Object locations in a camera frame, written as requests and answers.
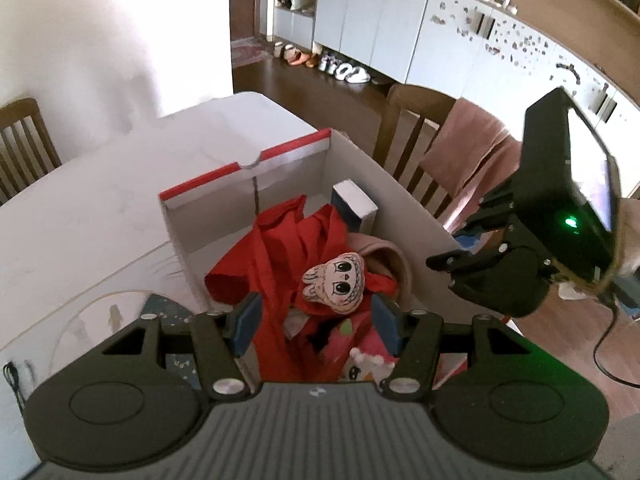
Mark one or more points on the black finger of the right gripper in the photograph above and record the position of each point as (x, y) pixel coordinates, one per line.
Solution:
(510, 280)
(497, 210)

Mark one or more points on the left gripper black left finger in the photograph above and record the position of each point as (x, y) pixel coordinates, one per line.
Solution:
(118, 412)

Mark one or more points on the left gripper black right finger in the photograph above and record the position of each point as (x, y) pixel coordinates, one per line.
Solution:
(489, 390)

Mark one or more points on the pink knitted hat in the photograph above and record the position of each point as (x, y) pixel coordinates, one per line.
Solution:
(385, 258)

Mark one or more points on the cartoon face doll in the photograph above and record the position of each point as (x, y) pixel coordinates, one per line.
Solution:
(337, 284)

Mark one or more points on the red and white cardboard box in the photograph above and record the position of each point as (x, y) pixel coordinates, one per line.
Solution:
(208, 215)

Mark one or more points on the red cloth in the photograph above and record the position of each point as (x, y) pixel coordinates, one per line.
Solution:
(271, 260)

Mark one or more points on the pink strawberry plush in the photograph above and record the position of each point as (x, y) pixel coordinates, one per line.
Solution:
(355, 353)

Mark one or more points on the pink scarf on chair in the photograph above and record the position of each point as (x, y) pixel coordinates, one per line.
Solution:
(472, 153)

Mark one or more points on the blue patterned table mat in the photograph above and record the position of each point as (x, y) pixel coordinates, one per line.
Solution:
(130, 323)

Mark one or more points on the wooden chair near cabinet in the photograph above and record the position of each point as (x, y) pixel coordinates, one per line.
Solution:
(410, 122)

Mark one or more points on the row of shoes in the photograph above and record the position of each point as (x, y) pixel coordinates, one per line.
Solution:
(325, 62)

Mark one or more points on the dark wooden chair far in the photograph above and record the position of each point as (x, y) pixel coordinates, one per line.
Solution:
(27, 151)

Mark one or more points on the white wall cabinet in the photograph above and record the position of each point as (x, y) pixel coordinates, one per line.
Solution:
(500, 54)

